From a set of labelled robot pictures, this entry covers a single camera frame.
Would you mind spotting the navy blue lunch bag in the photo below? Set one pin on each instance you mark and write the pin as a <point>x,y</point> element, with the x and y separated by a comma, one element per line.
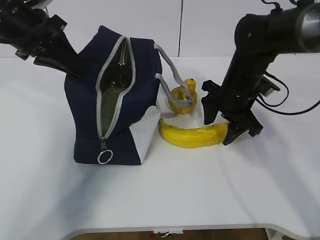
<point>141,67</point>

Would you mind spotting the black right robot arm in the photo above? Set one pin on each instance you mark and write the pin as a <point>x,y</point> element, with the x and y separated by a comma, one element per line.
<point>259,39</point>

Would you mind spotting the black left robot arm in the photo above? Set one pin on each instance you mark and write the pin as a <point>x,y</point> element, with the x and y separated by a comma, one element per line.
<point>27,26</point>

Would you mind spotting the white label under table edge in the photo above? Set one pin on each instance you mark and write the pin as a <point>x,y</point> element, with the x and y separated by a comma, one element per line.
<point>166,231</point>

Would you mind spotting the green lidded glass container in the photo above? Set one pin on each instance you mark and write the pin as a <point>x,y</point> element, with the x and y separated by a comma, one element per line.
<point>108,105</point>

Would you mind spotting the white table leg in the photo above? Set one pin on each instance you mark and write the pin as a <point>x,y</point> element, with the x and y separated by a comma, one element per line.
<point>273,234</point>

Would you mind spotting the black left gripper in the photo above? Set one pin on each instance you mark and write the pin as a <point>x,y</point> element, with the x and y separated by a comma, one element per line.
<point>48,36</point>

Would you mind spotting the yellow banana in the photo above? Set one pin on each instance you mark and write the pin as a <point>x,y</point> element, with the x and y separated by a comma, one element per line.
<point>193,137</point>

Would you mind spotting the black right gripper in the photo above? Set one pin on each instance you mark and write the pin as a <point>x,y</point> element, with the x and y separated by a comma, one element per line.
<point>234,98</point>

